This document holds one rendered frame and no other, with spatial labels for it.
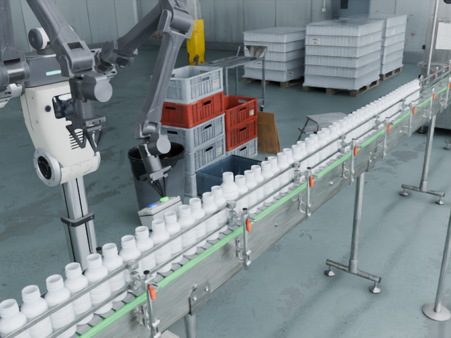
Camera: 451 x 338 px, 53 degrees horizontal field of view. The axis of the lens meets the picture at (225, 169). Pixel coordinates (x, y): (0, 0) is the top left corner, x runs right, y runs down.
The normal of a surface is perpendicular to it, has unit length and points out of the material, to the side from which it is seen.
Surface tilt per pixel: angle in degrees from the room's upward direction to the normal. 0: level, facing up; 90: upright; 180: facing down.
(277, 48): 89
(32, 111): 90
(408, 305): 0
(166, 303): 90
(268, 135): 100
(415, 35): 90
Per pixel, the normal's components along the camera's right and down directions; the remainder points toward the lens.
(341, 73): -0.59, 0.32
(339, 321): -0.04, -0.93
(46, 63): 0.79, 0.21
